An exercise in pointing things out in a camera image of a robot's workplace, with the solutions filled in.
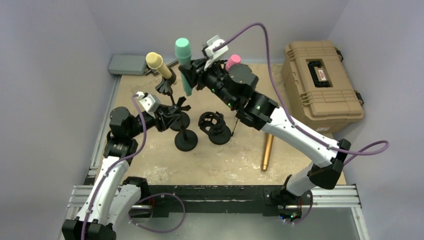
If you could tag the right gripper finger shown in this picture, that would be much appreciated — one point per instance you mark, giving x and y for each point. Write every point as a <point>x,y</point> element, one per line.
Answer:
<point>197,67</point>
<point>187,71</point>

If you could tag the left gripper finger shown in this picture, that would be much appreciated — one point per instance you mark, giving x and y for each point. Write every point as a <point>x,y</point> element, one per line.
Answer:
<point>175,126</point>
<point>177,106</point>

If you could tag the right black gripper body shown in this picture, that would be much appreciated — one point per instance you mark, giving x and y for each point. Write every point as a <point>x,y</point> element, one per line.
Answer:
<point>213,74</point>

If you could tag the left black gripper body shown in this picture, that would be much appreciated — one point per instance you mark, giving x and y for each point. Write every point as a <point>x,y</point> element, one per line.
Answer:
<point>159,120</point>

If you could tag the teal microphone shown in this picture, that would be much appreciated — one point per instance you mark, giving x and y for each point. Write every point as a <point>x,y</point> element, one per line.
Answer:
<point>183,53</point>

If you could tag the clip round-base stand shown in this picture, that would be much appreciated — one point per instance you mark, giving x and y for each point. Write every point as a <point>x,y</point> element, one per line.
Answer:
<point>165,88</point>
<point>186,140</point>

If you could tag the yellow microphone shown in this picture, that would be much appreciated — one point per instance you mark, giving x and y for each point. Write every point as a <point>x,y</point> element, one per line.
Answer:
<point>156,62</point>

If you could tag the shock mount round-base stand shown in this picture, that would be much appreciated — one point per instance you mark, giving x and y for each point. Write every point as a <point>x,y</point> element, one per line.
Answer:
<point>214,126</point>

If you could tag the gold microphone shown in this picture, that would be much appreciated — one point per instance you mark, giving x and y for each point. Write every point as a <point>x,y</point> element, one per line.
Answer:
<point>267,152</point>

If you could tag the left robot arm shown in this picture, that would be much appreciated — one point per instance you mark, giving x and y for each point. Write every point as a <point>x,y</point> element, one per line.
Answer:
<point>112,197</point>

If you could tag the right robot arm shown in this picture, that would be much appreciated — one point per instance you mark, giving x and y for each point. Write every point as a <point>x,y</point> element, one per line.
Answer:
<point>236,87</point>

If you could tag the pink microphone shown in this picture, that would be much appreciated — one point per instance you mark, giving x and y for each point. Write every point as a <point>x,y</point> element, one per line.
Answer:
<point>233,60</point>

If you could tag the grey pouch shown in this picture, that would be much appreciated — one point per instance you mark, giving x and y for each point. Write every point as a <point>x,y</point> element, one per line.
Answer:
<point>127,64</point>

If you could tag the tan hard case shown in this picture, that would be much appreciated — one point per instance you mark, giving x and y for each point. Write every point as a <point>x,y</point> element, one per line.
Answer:
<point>319,91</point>

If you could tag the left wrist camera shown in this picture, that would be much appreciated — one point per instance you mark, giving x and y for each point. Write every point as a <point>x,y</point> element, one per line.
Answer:
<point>149,102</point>

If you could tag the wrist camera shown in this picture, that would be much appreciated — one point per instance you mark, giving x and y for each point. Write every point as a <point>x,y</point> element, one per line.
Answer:
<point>213,50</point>
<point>149,102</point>

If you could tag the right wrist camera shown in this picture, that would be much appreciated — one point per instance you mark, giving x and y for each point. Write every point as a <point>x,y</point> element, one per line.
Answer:
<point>213,50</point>

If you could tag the black tripod shock-mount stand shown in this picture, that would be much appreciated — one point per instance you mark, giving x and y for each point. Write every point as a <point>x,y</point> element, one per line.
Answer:
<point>234,127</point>

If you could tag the black mounting base rail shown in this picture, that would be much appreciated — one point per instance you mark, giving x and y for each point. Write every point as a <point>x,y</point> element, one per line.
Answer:
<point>266,200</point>

